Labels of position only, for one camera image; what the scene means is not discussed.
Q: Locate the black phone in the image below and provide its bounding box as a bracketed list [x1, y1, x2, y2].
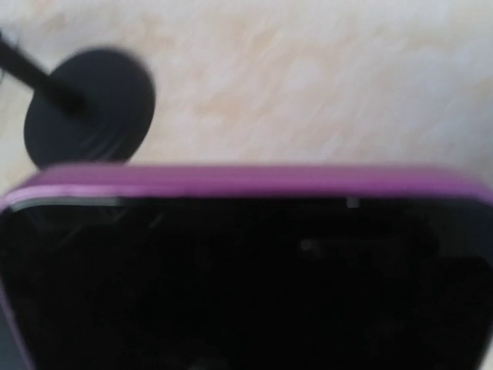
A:
[1, 165, 492, 369]

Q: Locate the black tripod stand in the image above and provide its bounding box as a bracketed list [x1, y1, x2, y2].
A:
[1, 40, 156, 169]

